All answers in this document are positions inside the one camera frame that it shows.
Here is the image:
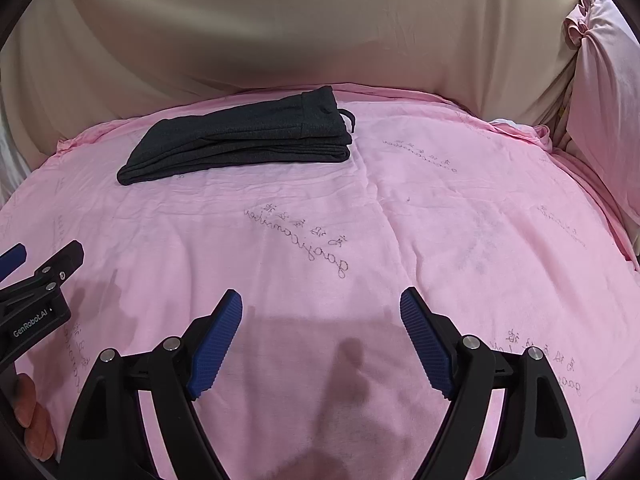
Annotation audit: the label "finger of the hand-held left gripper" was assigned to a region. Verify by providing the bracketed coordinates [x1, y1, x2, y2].
[29, 239, 85, 294]
[0, 243, 27, 282]

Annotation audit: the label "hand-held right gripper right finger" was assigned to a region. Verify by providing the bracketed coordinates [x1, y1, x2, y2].
[399, 286, 587, 480]

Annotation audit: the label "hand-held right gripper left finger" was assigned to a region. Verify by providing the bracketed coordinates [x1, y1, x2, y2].
[59, 288, 244, 480]

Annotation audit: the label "dark grey pants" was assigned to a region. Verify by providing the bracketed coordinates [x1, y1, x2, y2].
[116, 85, 357, 187]

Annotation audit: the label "person's left hand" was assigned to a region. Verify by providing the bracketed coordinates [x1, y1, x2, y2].
[11, 374, 57, 462]

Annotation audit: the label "white satin cloth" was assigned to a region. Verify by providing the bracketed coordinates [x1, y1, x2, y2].
[0, 110, 32, 203]

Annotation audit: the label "pink printed bed sheet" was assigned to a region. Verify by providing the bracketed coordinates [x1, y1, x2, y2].
[0, 87, 640, 480]

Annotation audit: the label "pink pillow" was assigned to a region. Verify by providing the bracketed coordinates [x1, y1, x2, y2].
[563, 0, 640, 263]

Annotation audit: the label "beige fabric headboard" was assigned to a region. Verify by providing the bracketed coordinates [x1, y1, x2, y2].
[0, 0, 607, 171]

